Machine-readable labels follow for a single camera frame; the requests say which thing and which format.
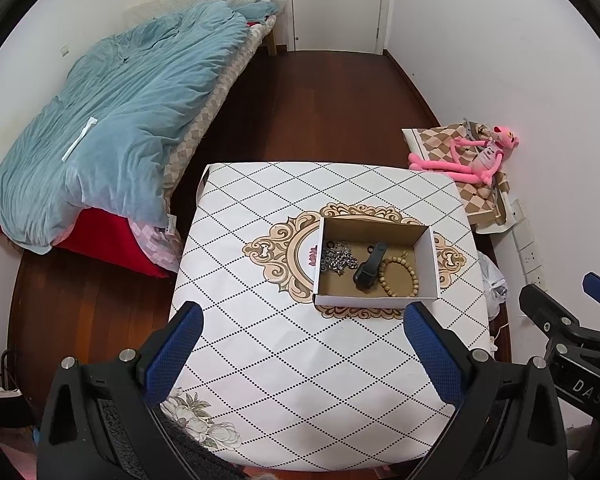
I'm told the white wall socket strip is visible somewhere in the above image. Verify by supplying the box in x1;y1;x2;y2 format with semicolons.
506;198;548;292

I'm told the pink panther plush toy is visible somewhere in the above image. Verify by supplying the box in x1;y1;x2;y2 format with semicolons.
407;127;524;189

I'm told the bed with checkered mattress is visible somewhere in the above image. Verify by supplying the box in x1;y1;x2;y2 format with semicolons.
0;0;286;279

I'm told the checkered brown cushion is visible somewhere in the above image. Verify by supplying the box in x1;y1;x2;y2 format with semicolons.
402;119;520;234

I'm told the red cloth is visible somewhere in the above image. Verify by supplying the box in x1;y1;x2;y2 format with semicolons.
0;206;174;280

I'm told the white plastic bag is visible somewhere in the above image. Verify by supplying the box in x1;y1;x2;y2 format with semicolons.
478;252;508;321

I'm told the teal blue duvet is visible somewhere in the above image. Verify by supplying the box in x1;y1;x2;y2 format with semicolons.
0;0;278;255

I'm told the white door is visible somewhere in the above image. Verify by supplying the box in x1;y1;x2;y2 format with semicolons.
289;0;389;54

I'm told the thick silver chain bracelet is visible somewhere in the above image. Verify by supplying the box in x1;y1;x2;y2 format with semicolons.
320;242;360;276

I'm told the wooden bead bracelet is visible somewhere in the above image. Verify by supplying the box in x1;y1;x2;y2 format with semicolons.
377;253;422;298

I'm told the black smart band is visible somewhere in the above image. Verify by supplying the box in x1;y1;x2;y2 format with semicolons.
353;243;388;290

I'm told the white cardboard box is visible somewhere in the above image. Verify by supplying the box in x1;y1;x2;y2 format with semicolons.
313;217;441;310

